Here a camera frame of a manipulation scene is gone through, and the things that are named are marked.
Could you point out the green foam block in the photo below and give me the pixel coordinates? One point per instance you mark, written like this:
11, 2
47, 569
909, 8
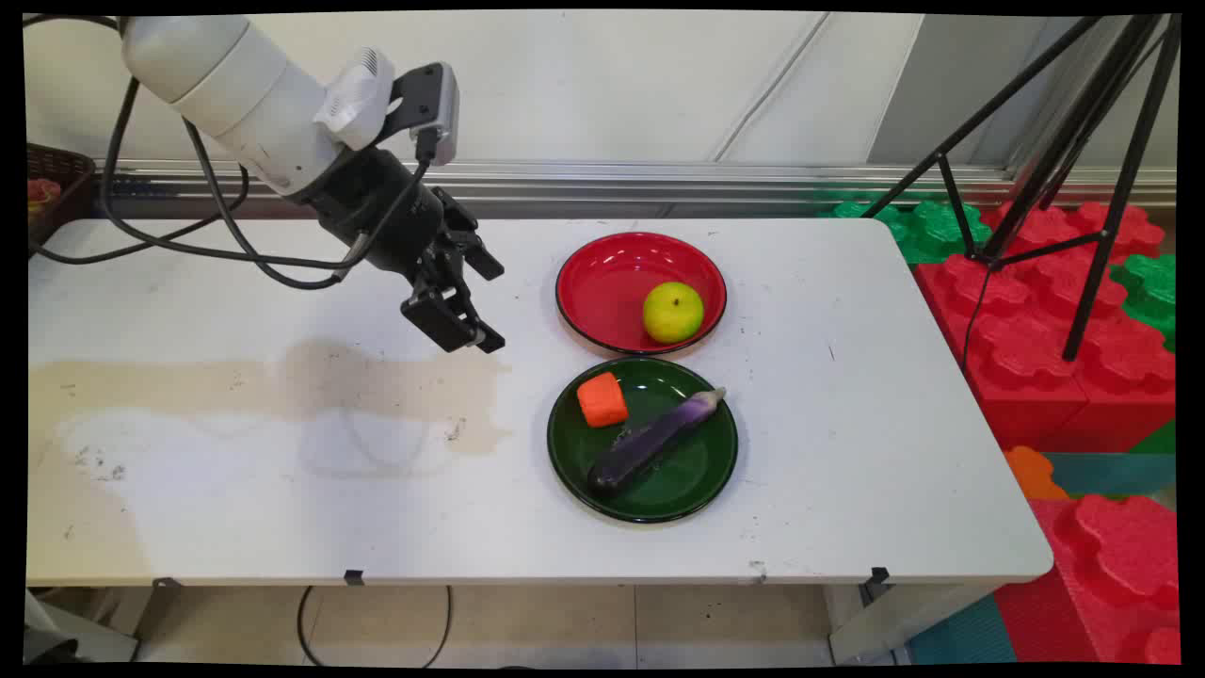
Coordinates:
927, 231
1150, 287

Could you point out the large red foam block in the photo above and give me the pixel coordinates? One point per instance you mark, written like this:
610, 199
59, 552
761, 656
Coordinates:
1036, 377

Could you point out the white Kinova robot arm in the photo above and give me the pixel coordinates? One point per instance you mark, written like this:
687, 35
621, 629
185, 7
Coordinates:
235, 85

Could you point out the red round plate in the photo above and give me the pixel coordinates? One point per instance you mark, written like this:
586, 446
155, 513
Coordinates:
602, 292

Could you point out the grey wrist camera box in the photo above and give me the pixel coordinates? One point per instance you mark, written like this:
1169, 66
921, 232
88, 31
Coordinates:
439, 104

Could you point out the brown woven basket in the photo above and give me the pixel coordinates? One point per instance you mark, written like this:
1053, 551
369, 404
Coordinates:
71, 179

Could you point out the dark green round plate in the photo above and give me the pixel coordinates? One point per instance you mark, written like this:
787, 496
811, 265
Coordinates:
687, 471

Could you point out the teal foam mat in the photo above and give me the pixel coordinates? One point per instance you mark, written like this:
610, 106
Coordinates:
1111, 474
960, 636

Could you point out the aluminium wall rail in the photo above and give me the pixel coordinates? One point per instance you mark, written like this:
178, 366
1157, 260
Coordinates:
753, 174

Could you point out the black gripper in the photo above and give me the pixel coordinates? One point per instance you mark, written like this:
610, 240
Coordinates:
377, 212

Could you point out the grey table leg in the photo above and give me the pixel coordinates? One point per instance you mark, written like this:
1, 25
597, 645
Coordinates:
894, 621

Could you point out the orange toy carrot chunk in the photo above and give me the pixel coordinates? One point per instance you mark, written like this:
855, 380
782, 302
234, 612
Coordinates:
602, 400

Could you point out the orange foam piece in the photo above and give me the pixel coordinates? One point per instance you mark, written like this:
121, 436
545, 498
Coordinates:
1031, 473

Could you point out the black camera tripod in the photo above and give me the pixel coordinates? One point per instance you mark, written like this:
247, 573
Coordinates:
1125, 184

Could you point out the yellow-green toy apple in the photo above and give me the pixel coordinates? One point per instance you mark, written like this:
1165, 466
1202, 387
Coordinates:
673, 313

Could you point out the purple toy eggplant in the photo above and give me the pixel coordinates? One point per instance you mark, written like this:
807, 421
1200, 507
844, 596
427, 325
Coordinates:
650, 441

